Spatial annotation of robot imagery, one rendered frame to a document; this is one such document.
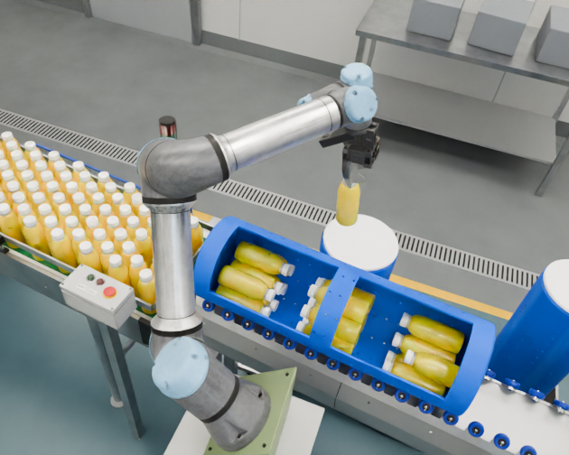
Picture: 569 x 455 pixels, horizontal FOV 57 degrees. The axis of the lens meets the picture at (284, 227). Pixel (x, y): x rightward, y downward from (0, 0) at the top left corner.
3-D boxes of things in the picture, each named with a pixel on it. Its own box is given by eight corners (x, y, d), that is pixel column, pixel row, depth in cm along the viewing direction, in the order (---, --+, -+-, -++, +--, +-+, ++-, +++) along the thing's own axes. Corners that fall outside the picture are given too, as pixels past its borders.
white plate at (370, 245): (401, 222, 198) (400, 224, 198) (330, 207, 200) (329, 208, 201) (396, 277, 178) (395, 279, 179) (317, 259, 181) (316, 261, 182)
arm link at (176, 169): (145, 155, 90) (374, 69, 105) (136, 152, 100) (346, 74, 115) (171, 215, 94) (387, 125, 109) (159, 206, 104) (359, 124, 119)
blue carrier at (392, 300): (450, 428, 154) (480, 399, 131) (197, 310, 175) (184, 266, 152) (473, 347, 169) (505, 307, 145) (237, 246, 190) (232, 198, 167)
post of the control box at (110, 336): (139, 440, 235) (103, 312, 163) (132, 435, 236) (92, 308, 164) (144, 431, 237) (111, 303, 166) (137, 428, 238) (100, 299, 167)
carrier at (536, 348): (491, 443, 232) (535, 414, 243) (591, 338, 169) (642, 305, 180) (448, 390, 248) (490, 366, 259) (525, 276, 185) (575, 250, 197)
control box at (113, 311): (117, 330, 159) (112, 311, 152) (65, 304, 164) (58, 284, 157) (137, 307, 166) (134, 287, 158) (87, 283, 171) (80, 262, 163)
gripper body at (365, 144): (370, 171, 137) (370, 135, 129) (340, 164, 140) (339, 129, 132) (379, 153, 142) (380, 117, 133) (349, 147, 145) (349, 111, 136)
